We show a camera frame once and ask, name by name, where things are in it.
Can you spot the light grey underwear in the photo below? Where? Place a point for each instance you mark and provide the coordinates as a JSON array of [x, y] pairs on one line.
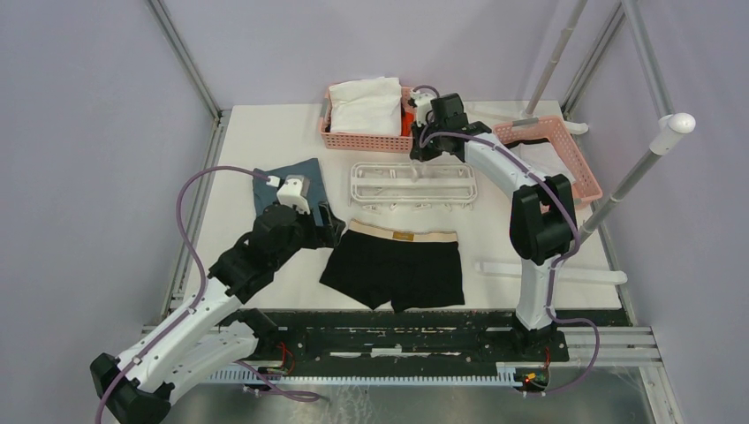
[[543, 157]]

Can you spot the metal drying rack stand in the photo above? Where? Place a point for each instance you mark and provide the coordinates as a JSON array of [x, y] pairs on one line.
[[673, 127]]

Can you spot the white clip hanger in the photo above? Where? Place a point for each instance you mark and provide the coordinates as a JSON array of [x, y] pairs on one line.
[[417, 185]]

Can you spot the white crumpled cloth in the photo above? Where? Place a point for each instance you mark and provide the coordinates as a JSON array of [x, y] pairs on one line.
[[366, 106]]

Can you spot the pink basket with underwear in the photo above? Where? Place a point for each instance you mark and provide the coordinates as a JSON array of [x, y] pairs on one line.
[[552, 129]]

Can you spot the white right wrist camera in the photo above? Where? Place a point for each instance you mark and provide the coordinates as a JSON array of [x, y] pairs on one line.
[[420, 100]]

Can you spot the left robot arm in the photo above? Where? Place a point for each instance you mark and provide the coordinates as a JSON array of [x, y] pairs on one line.
[[142, 383]]

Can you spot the black underwear beige waistband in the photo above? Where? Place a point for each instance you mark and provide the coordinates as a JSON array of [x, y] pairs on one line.
[[375, 265]]

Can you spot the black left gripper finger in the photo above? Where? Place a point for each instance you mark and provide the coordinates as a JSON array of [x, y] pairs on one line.
[[327, 219], [330, 234]]

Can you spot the pink basket with white cloth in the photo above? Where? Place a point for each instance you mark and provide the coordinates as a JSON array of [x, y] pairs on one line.
[[400, 144]]

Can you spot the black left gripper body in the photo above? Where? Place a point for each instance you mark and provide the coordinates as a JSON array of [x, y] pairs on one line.
[[305, 236]]

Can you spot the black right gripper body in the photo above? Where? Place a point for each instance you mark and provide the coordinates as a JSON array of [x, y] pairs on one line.
[[435, 127]]

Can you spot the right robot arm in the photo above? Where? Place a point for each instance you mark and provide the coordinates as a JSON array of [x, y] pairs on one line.
[[543, 229]]

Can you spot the folded blue-grey cloth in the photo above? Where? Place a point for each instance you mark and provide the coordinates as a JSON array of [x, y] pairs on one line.
[[264, 195]]

